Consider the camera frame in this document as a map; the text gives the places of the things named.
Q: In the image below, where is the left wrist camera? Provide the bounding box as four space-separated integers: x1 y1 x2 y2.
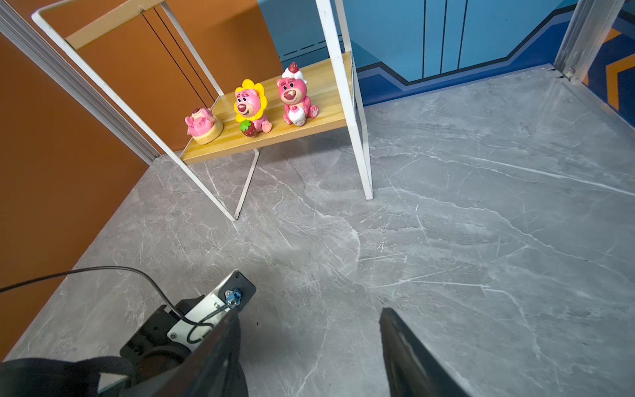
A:
166 270 256 352

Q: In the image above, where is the pink strawberry bear toy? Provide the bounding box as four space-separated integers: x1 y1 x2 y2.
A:
276 62 320 127

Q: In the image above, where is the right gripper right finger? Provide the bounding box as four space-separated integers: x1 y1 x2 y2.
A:
380 308 469 397

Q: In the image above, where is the yellow wooden two-tier shelf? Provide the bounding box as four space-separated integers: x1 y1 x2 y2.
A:
31 1 374 222

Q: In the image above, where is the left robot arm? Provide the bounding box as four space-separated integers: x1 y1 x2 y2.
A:
1 270 256 396

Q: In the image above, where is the pink yellow flower toy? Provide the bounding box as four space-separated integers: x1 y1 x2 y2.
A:
233 79 273 137

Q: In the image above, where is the pink bear toy yellow base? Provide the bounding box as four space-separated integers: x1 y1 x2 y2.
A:
185 108 224 146

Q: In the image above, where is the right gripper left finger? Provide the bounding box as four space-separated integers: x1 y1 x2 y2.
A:
118 307 241 396

